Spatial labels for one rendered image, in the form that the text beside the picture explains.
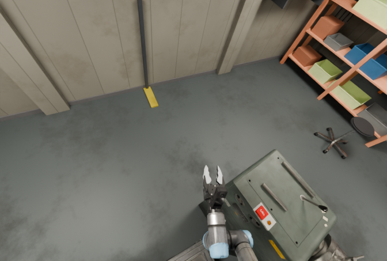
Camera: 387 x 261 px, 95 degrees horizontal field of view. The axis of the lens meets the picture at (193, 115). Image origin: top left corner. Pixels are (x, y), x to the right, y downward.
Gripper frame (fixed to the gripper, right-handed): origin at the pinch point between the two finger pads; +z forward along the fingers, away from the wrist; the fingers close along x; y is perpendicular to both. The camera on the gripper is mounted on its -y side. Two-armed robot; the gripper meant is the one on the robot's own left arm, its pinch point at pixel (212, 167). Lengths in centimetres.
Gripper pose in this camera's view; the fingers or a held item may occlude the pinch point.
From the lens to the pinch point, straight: 92.5
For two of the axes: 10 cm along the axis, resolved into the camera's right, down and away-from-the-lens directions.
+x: 9.7, 1.0, 2.0
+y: -2.3, 5.7, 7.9
